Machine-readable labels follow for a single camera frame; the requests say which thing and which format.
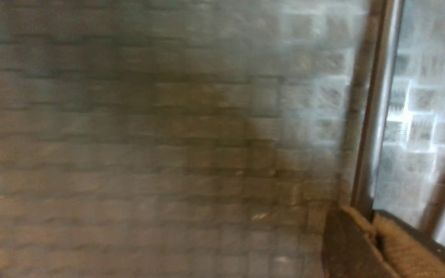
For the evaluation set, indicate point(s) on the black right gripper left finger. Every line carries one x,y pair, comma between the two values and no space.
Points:
350,247

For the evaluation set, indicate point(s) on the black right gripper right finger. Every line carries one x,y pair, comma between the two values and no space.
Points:
409,252

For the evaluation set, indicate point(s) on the black chopstick gold band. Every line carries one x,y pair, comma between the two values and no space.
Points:
377,106

